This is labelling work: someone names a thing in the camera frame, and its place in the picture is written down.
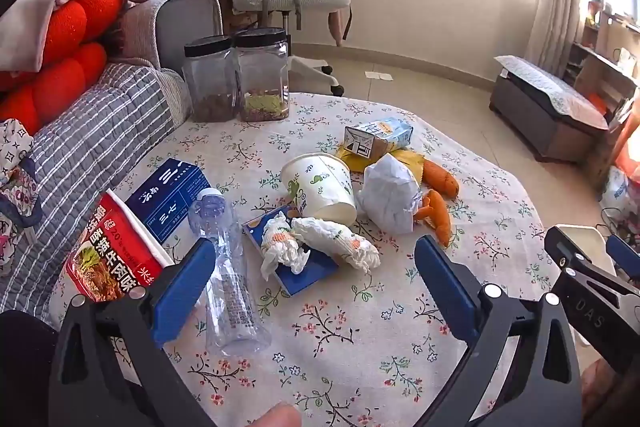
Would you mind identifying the white trash bin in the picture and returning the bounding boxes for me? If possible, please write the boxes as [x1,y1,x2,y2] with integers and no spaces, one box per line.
[562,225,617,275]

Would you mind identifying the light blue milk carton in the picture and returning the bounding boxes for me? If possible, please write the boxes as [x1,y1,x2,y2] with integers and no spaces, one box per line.
[344,117,414,160]

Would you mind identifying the orange carrot-shaped wrapper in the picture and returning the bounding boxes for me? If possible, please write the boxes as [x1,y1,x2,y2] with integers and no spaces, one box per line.
[414,189,452,249]
[422,159,461,198]

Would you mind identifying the pale pink cloth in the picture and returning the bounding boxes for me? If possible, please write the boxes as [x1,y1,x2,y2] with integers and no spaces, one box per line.
[0,0,123,72]

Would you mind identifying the yellow wrapper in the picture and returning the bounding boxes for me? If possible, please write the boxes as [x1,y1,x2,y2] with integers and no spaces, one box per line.
[336,146,426,185]

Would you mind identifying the clear jar dark contents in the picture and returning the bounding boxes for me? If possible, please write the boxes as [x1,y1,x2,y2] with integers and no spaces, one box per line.
[182,35,240,122]

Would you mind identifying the quilted ottoman cover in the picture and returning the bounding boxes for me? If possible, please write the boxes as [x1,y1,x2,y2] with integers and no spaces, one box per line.
[494,55,610,130]

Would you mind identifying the clear plastic bottle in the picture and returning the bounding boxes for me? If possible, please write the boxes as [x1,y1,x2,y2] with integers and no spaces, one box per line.
[187,188,272,356]

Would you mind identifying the grey striped sofa cover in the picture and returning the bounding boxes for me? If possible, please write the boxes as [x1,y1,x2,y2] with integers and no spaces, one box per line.
[0,62,193,318]

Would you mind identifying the grey ottoman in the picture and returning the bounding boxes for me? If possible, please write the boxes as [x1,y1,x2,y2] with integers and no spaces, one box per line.
[489,74,608,164]

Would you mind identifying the clear jar yellowish contents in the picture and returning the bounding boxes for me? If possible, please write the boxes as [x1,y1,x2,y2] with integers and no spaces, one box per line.
[234,28,291,122]

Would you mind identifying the white printed fabric bag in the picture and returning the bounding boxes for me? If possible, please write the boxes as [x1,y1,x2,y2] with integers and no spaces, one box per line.
[0,119,43,278]

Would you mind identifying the person's left hand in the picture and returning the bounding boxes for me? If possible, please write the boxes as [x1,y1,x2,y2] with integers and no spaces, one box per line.
[252,403,303,427]

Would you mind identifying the wooden shelf desk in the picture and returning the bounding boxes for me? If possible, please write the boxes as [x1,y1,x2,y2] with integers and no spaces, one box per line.
[565,9,640,178]

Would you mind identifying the white paper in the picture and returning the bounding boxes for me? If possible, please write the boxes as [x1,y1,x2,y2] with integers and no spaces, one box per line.
[356,153,423,235]

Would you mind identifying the person's right hand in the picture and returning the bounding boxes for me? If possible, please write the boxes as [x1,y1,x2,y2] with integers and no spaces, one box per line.
[581,357,640,427]

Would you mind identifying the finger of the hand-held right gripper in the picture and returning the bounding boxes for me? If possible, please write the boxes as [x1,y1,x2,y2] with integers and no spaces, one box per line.
[544,225,640,305]
[606,234,640,280]

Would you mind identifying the red knot cushion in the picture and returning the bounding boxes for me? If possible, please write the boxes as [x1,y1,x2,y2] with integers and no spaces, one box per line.
[0,0,125,135]

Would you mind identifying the black cable tangle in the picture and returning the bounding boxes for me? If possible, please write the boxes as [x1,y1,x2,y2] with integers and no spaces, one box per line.
[597,206,640,250]

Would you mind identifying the red noodle packet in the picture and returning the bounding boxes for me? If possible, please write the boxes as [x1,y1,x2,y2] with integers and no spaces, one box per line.
[65,189,176,303]

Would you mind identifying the grey sofa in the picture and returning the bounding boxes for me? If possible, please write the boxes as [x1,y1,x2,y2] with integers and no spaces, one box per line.
[117,0,223,75]

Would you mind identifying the dark blue carton box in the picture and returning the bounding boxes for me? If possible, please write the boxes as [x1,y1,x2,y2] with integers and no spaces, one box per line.
[125,158,211,244]

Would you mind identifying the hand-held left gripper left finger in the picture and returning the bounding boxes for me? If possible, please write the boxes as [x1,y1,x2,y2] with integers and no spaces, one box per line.
[47,237,221,427]

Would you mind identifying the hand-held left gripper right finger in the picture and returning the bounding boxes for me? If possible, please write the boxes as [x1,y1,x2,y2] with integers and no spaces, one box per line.
[412,235,583,427]

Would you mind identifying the paper cup green print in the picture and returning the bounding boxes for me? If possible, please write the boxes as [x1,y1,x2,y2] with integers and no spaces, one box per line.
[280,153,358,225]

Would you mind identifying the white plastic bag blue print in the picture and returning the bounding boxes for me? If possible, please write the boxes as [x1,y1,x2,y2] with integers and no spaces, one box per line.
[600,167,640,217]

